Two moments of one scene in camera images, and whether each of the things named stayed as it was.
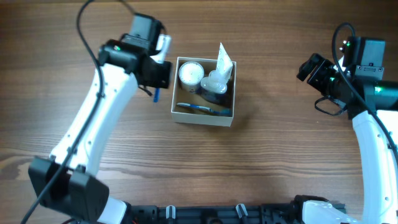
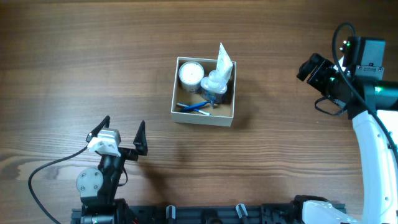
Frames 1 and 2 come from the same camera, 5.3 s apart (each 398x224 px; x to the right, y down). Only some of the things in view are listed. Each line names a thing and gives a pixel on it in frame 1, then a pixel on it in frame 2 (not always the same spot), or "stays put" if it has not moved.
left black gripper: [158, 73] → [125, 152]
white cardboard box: [203, 94] stays put
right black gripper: [319, 73] stays put
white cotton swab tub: [190, 74] stays put
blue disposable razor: [157, 96] → [198, 105]
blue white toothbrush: [224, 112] → [194, 109]
